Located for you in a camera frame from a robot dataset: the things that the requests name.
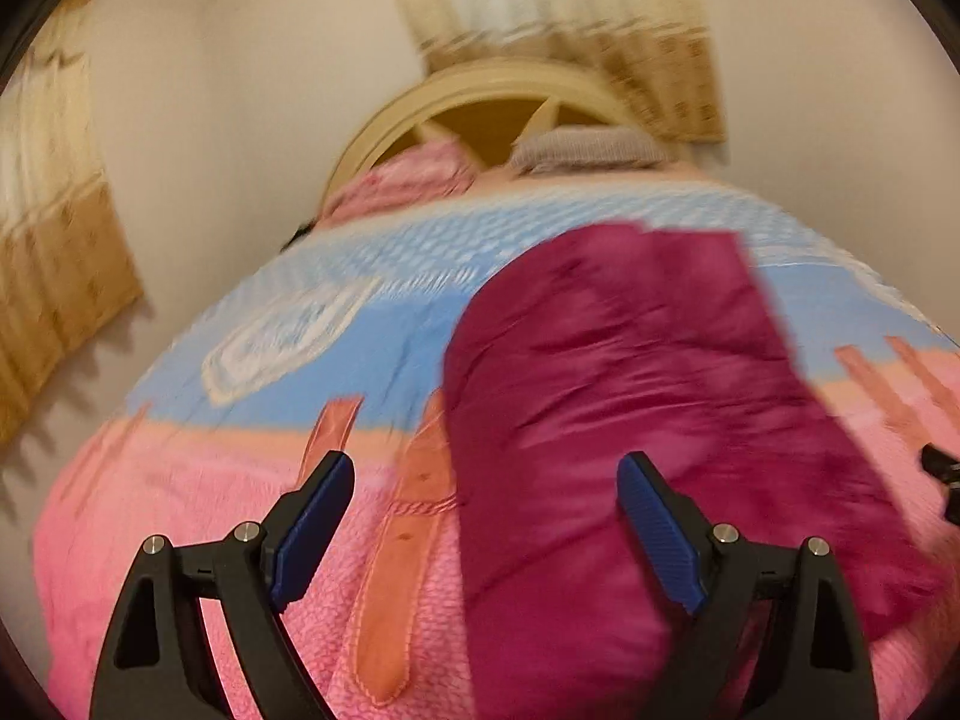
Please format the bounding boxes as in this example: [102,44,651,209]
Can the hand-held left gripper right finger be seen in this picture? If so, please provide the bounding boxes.
[616,452,880,720]

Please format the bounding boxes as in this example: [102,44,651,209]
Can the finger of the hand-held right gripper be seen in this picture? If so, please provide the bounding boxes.
[921,444,960,527]

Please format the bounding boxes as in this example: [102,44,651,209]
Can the cream arched bed headboard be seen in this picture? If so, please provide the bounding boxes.
[319,60,653,218]

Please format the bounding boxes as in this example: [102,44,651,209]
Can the grey striped pillow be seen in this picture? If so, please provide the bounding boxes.
[510,127,676,173]

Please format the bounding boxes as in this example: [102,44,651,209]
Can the blue and pink printed blanket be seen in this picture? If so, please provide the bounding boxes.
[34,165,960,720]

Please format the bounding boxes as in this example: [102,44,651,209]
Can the beige patterned curtain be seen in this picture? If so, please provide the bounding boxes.
[0,0,143,443]
[367,0,728,143]

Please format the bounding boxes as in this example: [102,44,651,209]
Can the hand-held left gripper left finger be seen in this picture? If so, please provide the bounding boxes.
[88,450,357,720]

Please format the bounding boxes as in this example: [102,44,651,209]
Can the magenta puffer jacket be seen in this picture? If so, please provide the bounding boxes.
[442,221,953,720]

